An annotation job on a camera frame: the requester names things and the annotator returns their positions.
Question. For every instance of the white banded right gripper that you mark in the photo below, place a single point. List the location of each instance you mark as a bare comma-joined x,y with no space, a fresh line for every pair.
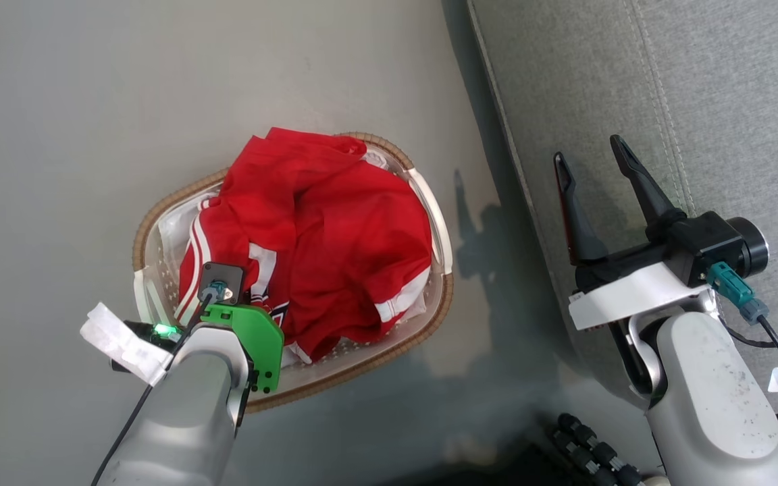
632,293

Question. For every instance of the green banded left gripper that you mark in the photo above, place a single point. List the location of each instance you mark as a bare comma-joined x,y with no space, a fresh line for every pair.
261,344

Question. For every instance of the red white striped sports garment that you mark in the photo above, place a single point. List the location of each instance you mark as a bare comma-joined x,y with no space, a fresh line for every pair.
348,236

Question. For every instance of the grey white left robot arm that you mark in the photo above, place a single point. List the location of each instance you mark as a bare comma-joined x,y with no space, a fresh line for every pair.
186,412

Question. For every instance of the white paper tag left arm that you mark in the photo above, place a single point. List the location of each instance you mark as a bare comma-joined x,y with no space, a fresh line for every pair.
119,341

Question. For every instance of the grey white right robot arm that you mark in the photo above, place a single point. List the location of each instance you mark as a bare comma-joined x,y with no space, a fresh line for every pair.
706,398

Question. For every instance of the white translucent cloth basket liner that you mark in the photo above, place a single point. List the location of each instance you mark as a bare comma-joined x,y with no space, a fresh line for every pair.
171,233

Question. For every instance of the woven rim white laundry basket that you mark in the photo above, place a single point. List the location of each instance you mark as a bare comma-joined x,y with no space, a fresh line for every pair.
429,223

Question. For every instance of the grey fabric sofa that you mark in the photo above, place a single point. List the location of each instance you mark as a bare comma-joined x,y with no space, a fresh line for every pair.
699,81

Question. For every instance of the dark left wrist camera box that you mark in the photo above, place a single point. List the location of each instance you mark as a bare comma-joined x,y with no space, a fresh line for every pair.
223,275

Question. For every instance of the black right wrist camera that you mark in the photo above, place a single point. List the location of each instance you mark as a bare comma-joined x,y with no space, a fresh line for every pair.
710,239

